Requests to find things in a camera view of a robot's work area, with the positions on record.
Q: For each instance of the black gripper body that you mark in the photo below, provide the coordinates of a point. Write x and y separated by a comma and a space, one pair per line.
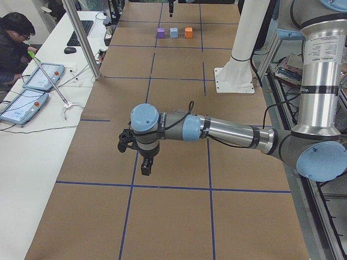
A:
147, 155
171, 6

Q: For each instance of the light blue foam block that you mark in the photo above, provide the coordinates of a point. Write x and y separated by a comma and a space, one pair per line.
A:
174, 32

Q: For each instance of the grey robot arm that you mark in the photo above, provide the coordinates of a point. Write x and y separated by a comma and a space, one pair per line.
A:
185, 49

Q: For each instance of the purple foam block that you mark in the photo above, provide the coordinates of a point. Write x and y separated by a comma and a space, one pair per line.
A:
161, 33

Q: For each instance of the orange foam block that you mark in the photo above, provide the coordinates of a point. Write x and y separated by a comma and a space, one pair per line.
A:
188, 32

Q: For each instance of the black computer mouse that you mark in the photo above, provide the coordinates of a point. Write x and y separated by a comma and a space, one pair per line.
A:
69, 50

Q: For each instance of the upper teach pendant tablet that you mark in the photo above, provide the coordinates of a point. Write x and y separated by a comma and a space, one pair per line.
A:
39, 81

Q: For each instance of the teach pendant tablet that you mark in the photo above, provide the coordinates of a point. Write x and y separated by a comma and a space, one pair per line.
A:
24, 106
39, 81

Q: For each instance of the lower teach pendant tablet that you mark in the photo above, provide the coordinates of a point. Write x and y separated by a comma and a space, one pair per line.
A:
24, 106

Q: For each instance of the stack of magazines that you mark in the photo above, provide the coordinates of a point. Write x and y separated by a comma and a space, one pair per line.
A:
290, 69

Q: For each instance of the seated person in black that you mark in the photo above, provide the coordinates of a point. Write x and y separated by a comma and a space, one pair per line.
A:
16, 29

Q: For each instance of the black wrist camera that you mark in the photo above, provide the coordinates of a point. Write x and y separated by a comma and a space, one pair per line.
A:
127, 140

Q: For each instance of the grabber stick green handle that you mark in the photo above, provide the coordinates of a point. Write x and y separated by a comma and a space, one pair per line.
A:
67, 104

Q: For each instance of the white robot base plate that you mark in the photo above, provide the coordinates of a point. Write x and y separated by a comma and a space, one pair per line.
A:
236, 75

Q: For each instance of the aluminium frame post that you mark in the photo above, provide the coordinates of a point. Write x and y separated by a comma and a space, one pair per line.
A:
77, 26

